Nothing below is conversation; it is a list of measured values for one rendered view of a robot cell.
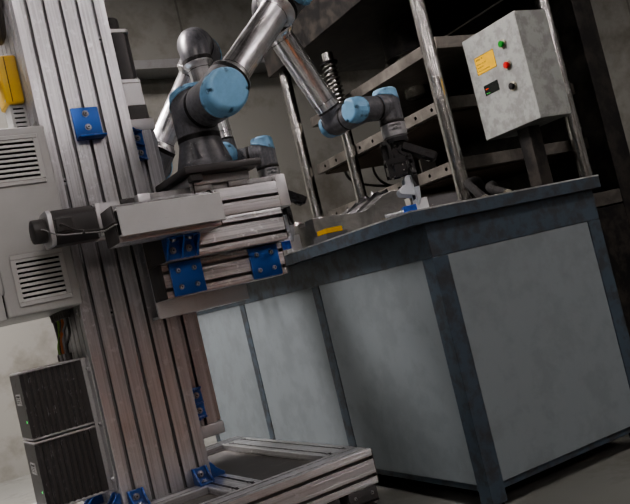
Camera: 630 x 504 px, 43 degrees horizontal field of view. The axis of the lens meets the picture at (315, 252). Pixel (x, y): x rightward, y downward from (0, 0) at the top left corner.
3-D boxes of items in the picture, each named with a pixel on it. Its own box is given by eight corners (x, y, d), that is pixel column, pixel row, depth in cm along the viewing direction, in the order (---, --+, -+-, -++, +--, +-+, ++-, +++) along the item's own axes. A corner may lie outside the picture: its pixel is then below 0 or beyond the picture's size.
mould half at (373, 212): (318, 245, 259) (309, 205, 259) (284, 257, 281) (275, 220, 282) (438, 220, 283) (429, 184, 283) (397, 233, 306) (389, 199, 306)
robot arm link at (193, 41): (197, 12, 250) (243, 159, 247) (206, 23, 261) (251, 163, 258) (163, 25, 251) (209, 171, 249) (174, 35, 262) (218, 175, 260)
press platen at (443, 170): (461, 169, 314) (458, 157, 314) (329, 221, 410) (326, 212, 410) (590, 148, 350) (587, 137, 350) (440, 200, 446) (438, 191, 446)
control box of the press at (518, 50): (610, 415, 275) (507, 10, 282) (548, 413, 301) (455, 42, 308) (651, 398, 286) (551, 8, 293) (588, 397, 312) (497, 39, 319)
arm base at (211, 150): (191, 168, 204) (182, 131, 204) (171, 182, 217) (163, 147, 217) (243, 161, 212) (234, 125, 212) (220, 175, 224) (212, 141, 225)
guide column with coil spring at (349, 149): (389, 319, 370) (324, 51, 376) (382, 320, 374) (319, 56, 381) (398, 316, 372) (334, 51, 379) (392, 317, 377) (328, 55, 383)
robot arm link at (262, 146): (250, 142, 270) (274, 136, 269) (257, 173, 269) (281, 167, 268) (245, 139, 262) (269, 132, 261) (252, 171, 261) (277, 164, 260)
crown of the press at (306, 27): (429, 51, 303) (391, -100, 305) (283, 144, 416) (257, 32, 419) (581, 40, 343) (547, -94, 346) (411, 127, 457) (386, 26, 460)
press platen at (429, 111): (446, 109, 315) (443, 97, 315) (318, 174, 411) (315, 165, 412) (576, 93, 351) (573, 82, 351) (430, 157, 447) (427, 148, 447)
